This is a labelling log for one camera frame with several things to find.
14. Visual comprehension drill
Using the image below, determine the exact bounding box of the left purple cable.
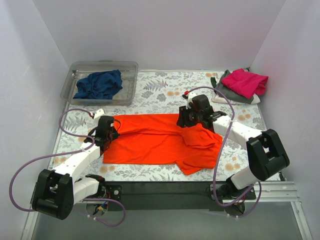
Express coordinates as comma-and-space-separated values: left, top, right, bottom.
8, 107, 127, 228

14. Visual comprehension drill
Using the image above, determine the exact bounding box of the pink folded t shirt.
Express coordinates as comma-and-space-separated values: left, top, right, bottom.
221, 68, 269, 99

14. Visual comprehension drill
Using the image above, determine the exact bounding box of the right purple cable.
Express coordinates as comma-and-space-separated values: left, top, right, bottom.
183, 86, 263, 219

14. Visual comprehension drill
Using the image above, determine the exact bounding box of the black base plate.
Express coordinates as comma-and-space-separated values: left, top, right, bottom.
77, 181, 257, 212

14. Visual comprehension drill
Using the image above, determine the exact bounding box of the white folded shirt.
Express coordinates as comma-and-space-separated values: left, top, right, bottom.
212, 93, 261, 105

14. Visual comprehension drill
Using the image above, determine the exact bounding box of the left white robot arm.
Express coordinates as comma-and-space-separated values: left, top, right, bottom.
31, 115, 120, 220

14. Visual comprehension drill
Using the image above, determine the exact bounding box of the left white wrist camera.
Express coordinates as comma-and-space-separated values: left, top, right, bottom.
89, 108, 106, 121

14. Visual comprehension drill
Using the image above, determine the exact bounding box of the orange t shirt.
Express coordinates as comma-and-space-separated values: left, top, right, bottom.
103, 114, 223, 175

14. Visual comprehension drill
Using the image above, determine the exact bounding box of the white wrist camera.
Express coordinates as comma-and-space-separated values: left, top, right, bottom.
182, 91, 197, 109
89, 108, 106, 121

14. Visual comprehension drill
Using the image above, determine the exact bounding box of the floral table mat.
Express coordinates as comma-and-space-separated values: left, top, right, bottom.
48, 70, 282, 183

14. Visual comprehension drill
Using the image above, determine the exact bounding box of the clear plastic bin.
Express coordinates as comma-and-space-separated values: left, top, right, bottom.
60, 60, 138, 106

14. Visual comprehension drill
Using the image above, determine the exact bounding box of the blue t shirt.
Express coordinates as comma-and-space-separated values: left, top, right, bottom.
73, 69, 123, 100

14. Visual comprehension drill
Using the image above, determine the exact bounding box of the dark green folded shirt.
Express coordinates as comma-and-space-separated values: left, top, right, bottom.
210, 77, 218, 89

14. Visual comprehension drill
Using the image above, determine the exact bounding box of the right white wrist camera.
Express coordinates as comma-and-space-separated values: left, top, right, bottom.
182, 91, 197, 109

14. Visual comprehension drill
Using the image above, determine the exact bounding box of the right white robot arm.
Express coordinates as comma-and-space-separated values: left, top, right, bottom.
176, 92, 290, 199

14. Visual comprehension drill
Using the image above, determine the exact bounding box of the grey folded t shirt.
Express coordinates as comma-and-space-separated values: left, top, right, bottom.
214, 69, 253, 103

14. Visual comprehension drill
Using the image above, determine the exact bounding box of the purple cable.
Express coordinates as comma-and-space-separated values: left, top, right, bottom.
183, 86, 263, 219
8, 107, 127, 228

